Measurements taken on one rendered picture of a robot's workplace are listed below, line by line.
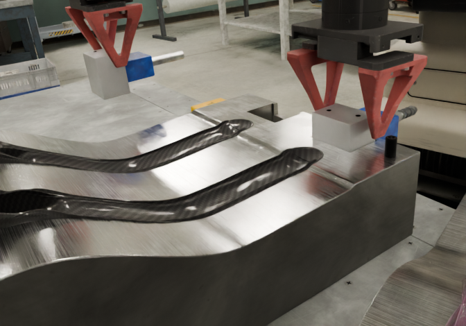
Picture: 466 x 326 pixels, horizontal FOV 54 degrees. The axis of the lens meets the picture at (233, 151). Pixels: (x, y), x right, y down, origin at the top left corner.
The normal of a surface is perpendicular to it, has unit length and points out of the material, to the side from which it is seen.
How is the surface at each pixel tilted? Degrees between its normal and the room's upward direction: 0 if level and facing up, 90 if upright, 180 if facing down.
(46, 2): 90
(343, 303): 0
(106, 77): 90
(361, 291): 0
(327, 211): 90
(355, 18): 90
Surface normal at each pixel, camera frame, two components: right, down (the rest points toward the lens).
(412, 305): -0.12, -0.88
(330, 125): -0.82, 0.30
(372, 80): -0.74, 0.60
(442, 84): -0.66, 0.48
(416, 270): 0.16, -0.98
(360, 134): 0.57, 0.30
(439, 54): -0.42, -0.59
